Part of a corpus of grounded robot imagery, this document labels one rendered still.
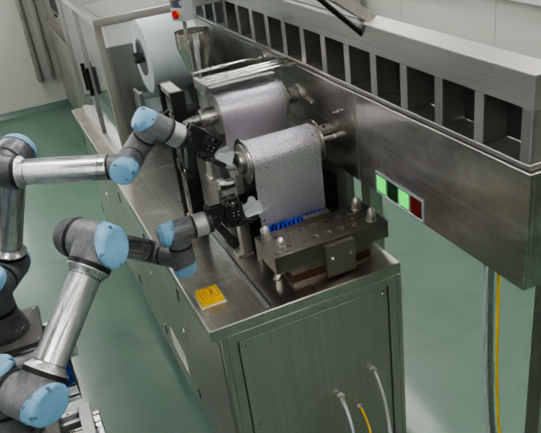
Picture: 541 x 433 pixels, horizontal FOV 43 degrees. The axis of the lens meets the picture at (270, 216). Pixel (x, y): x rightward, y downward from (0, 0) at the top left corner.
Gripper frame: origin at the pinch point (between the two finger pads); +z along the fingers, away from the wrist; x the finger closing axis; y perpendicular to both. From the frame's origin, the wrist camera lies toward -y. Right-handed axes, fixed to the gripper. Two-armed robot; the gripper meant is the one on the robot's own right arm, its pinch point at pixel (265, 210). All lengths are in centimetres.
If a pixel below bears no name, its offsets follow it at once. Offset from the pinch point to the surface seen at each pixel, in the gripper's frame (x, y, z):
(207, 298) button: -12.7, -16.6, -27.5
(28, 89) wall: 556, -85, -41
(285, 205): -0.3, -0.7, 7.0
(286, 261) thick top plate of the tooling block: -19.9, -8.4, -2.8
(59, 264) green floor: 211, -109, -65
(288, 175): -0.2, 9.6, 9.2
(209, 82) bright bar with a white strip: 30.1, 36.2, -2.7
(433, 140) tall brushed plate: -49, 32, 30
